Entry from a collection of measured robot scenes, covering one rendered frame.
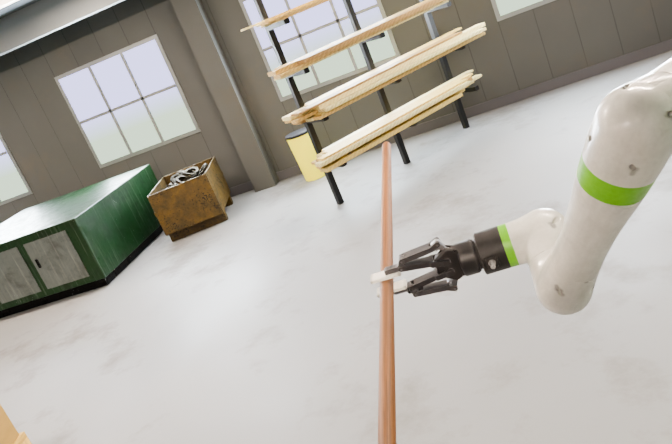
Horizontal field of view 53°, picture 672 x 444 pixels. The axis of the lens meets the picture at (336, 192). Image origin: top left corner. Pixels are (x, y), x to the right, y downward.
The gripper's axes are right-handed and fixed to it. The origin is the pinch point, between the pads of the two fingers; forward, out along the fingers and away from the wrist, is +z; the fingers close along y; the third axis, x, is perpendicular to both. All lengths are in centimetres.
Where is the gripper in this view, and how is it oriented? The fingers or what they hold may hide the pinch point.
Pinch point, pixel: (388, 281)
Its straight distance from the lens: 149.6
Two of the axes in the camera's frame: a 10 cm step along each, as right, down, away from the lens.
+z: -9.2, 3.2, 2.3
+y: 3.9, 8.4, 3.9
